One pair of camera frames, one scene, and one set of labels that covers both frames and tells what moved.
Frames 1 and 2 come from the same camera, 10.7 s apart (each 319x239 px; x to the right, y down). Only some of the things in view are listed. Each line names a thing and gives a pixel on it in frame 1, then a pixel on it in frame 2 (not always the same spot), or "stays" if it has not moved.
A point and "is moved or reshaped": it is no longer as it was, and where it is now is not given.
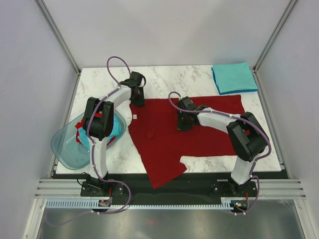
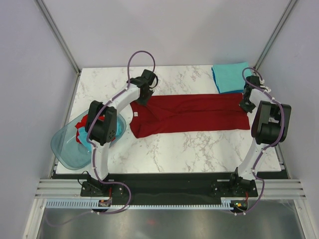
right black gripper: (181, 127) to (243, 105)
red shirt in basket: (80, 124) stays
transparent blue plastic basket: (69, 153) stays
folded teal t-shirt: (234, 77) stays
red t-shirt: (159, 145) is moved or reshaped
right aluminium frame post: (254, 69) stays
